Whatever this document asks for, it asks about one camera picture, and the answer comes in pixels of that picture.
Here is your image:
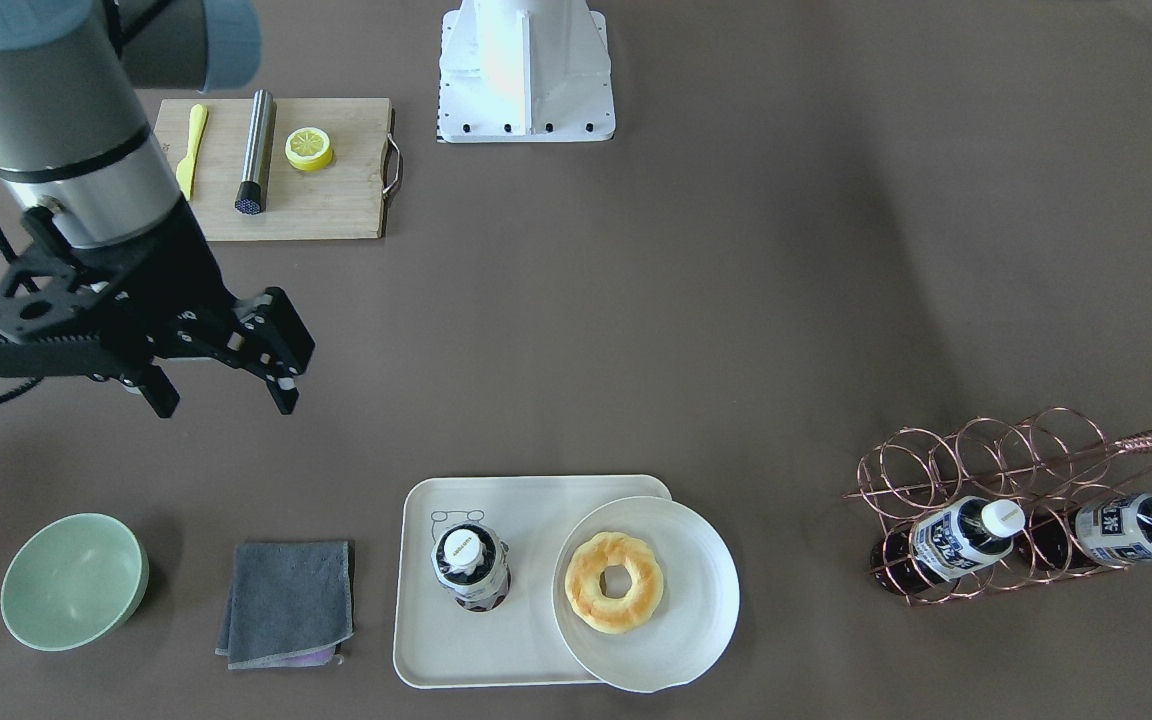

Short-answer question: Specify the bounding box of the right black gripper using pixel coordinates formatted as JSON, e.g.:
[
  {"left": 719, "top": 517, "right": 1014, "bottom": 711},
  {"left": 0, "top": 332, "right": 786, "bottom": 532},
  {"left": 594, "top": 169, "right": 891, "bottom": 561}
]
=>
[{"left": 0, "top": 200, "right": 314, "bottom": 419}]

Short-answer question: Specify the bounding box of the tea bottle top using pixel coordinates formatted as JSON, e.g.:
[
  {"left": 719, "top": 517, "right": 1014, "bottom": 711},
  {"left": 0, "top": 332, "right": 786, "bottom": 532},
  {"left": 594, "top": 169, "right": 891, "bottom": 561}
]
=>
[{"left": 431, "top": 521, "right": 511, "bottom": 612}]

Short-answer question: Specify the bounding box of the tea bottle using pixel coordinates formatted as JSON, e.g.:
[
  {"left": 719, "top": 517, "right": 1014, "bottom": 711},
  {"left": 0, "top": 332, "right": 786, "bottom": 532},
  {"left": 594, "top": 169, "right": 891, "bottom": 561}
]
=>
[
  {"left": 1016, "top": 493, "right": 1152, "bottom": 571},
  {"left": 870, "top": 497, "right": 1026, "bottom": 596},
  {"left": 431, "top": 521, "right": 511, "bottom": 612}
]

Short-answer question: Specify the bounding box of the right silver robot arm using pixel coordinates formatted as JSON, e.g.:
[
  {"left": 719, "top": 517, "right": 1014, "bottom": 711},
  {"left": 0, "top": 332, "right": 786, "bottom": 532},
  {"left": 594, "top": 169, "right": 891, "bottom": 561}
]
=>
[{"left": 0, "top": 1, "right": 314, "bottom": 418}]

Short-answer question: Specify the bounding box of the cream tray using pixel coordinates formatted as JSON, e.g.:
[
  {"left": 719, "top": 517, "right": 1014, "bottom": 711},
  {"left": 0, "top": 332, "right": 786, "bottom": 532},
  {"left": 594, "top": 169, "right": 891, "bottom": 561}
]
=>
[{"left": 393, "top": 473, "right": 669, "bottom": 689}]

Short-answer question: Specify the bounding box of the tea bottle front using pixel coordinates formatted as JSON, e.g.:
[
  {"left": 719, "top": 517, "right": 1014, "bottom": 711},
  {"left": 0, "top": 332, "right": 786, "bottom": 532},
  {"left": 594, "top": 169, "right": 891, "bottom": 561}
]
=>
[
  {"left": 1016, "top": 493, "right": 1152, "bottom": 571},
  {"left": 870, "top": 497, "right": 1026, "bottom": 596}
]

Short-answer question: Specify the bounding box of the steel muddler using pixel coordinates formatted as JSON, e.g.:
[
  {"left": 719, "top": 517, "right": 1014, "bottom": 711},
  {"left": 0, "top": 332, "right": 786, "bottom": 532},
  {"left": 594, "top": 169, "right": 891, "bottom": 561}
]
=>
[{"left": 234, "top": 88, "right": 276, "bottom": 215}]

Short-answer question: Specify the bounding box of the grey folded cloth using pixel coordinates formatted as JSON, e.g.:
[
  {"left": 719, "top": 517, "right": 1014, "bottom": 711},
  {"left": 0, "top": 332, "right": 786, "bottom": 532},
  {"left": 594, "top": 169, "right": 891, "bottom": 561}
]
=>
[{"left": 215, "top": 539, "right": 355, "bottom": 670}]

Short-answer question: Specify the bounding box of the wooden cutting board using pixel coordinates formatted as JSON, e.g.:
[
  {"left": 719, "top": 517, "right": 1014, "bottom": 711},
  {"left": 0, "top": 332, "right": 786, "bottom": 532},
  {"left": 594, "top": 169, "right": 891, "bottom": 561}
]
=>
[{"left": 154, "top": 97, "right": 399, "bottom": 242}]

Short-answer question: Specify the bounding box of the green bowl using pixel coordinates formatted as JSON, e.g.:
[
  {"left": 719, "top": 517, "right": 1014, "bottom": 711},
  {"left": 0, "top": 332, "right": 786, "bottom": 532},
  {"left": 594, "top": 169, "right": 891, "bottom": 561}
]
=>
[{"left": 0, "top": 511, "right": 150, "bottom": 652}]

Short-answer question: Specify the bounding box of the half lemon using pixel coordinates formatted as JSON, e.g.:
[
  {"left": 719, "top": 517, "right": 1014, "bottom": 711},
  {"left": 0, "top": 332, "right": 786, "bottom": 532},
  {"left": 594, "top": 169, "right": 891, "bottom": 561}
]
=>
[{"left": 285, "top": 126, "right": 334, "bottom": 172}]

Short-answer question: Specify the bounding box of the yellow plastic knife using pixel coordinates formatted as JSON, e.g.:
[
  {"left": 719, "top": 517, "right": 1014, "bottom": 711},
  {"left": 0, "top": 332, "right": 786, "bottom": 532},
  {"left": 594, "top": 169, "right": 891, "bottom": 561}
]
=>
[{"left": 175, "top": 104, "right": 209, "bottom": 200}]

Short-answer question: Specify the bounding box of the donut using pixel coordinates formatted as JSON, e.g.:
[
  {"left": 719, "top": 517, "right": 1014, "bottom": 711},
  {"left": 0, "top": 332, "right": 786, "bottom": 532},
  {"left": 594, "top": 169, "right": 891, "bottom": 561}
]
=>
[{"left": 564, "top": 530, "right": 666, "bottom": 634}]

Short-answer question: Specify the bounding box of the white plate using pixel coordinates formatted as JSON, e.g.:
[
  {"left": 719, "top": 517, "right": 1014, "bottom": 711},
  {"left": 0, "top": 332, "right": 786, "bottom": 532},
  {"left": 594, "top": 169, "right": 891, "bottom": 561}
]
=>
[{"left": 550, "top": 497, "right": 740, "bottom": 694}]

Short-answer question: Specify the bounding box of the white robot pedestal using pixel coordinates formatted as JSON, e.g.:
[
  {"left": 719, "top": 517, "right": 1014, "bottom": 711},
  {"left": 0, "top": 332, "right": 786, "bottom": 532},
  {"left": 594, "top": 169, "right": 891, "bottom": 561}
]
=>
[{"left": 435, "top": 1, "right": 617, "bottom": 143}]

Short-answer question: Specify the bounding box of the copper wire bottle rack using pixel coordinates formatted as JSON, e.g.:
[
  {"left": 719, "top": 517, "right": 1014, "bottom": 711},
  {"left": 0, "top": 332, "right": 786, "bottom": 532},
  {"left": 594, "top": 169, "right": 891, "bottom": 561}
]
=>
[{"left": 844, "top": 406, "right": 1152, "bottom": 607}]

